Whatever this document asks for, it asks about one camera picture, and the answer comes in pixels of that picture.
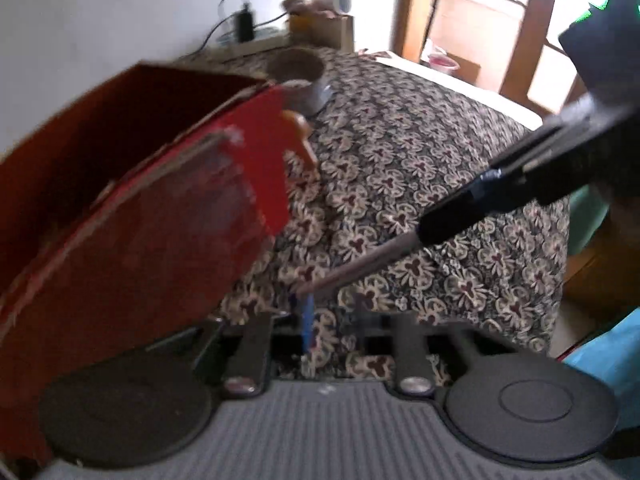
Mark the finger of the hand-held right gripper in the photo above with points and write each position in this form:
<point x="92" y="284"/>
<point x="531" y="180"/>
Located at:
<point x="460" y="210"/>

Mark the small brown plush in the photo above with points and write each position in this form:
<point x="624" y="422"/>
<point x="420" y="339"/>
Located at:
<point x="297" y="6"/>

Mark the white tape roll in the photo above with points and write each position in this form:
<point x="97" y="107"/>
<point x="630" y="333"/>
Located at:
<point x="334" y="1"/>

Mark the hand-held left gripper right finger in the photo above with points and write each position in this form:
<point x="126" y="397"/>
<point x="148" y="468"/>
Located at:
<point x="411" y="350"/>

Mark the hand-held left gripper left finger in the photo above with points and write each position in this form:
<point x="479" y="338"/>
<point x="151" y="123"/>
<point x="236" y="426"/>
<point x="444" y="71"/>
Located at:
<point x="308" y="322"/>

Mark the small brown cardboard box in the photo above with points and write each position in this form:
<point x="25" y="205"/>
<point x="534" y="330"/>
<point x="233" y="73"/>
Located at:
<point x="325" y="32"/>

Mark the small orange figurine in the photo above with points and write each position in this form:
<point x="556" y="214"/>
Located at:
<point x="302" y="135"/>

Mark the red bowl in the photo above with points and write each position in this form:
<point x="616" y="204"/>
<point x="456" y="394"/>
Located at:
<point x="442" y="62"/>

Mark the white power strip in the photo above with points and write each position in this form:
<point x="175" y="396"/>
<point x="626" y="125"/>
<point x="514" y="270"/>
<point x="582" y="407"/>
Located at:
<point x="250" y="46"/>

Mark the round metal tin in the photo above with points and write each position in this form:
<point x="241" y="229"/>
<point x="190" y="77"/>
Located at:
<point x="300" y="77"/>

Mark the light blue cloth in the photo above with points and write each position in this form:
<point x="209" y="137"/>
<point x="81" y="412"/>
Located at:
<point x="610" y="360"/>

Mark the thin brown stick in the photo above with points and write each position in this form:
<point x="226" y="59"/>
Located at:
<point x="360" y="265"/>

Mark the wooden door frame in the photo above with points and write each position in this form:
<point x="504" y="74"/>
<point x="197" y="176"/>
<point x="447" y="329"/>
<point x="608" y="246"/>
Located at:
<point x="404" y="5"/>

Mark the red cardboard box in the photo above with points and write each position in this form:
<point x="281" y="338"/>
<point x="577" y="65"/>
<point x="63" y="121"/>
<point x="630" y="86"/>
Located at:
<point x="125" y="210"/>

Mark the floral patterned tablecloth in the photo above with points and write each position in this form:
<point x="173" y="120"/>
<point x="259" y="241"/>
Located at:
<point x="425" y="135"/>

